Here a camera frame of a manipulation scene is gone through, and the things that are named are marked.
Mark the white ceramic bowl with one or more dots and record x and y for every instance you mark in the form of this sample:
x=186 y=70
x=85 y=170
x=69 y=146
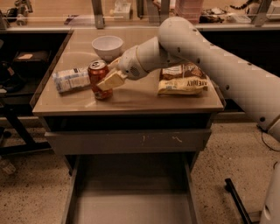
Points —
x=108 y=47

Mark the black side table frame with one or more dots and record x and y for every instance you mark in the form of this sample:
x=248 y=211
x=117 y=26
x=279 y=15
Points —
x=29 y=144

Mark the clear plastic water bottle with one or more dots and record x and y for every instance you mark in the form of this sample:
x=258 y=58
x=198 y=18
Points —
x=72 y=79

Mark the pink stacked trays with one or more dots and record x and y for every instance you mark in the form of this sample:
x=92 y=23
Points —
x=189 y=9

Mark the red coke can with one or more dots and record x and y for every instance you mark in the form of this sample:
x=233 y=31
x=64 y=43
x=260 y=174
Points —
x=97 y=70

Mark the brown yellow chip bag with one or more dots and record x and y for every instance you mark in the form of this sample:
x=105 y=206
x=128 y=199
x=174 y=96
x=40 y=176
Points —
x=186 y=79

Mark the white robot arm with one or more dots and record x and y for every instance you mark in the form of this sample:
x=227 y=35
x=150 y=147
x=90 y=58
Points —
x=255 y=90

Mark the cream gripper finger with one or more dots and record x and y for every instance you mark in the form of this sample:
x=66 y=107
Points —
x=112 y=80
x=114 y=64

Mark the black metal floor bar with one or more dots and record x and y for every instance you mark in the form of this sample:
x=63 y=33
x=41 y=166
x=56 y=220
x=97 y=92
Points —
x=247 y=218

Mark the open middle drawer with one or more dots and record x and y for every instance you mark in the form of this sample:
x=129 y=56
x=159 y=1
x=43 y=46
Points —
x=149 y=188

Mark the grey drawer cabinet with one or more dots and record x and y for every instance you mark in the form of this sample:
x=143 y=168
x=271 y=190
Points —
x=134 y=120

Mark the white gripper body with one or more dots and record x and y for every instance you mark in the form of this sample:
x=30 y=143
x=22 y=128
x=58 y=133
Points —
x=128 y=65

